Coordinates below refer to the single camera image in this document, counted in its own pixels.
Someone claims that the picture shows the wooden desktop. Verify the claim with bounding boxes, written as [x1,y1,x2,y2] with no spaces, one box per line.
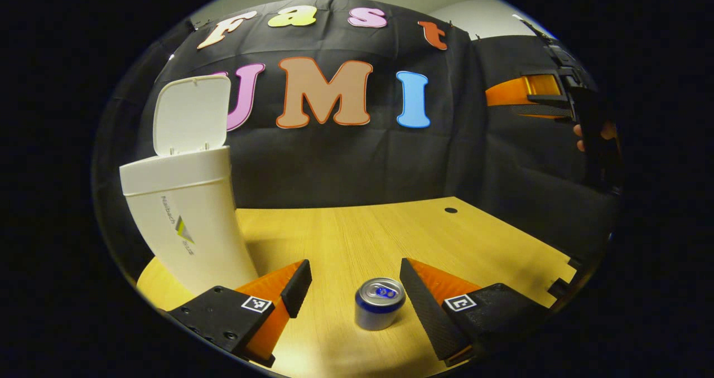
[136,197,578,378]

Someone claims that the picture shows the silver blue pop can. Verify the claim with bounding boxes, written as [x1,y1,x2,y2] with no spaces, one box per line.
[355,278,407,331]

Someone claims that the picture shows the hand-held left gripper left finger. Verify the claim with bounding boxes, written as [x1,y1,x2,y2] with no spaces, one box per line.
[167,259,313,368]

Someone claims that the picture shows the black backdrop cloth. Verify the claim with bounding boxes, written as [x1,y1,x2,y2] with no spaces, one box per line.
[92,0,623,267]

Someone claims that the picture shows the white desktop garbage bin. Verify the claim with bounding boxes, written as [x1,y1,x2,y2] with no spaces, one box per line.
[119,75,260,298]

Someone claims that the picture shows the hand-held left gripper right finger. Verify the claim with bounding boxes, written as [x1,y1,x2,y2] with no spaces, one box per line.
[399,258,550,367]

